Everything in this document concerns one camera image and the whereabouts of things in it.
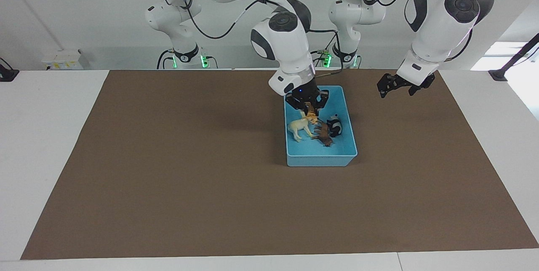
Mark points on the white box with yellow labels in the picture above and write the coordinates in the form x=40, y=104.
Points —
x=63, y=59

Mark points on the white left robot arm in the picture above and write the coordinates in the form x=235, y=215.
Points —
x=438, y=22

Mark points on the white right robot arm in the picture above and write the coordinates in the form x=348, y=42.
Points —
x=282, y=39

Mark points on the brown lion toy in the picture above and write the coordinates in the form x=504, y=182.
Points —
x=323, y=134

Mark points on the black clamp stand with rod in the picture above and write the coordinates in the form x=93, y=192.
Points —
x=511, y=62

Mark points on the light blue storage box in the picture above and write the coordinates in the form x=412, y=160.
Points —
x=320, y=157

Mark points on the cream white horse toy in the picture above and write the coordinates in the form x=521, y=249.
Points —
x=298, y=127

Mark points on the brown table mat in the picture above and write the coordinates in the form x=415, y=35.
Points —
x=189, y=186

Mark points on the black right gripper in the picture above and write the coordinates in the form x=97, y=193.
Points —
x=307, y=94

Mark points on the black white panda toy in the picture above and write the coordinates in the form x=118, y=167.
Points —
x=335, y=127

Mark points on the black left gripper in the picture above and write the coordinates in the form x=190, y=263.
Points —
x=408, y=83

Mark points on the orange striped tiger toy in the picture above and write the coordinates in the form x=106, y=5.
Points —
x=311, y=115

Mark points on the small black clamp stand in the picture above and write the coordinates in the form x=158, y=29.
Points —
x=7, y=73

